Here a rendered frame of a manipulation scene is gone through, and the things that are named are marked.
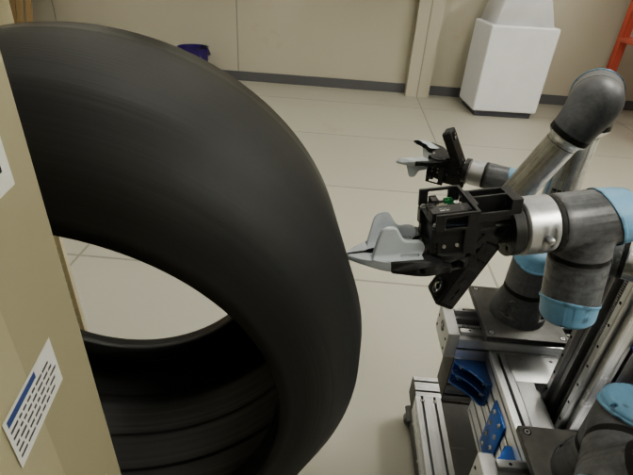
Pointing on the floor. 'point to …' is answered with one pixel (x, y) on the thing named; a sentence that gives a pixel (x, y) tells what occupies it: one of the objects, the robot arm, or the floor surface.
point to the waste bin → (197, 50)
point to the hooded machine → (510, 57)
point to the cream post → (41, 325)
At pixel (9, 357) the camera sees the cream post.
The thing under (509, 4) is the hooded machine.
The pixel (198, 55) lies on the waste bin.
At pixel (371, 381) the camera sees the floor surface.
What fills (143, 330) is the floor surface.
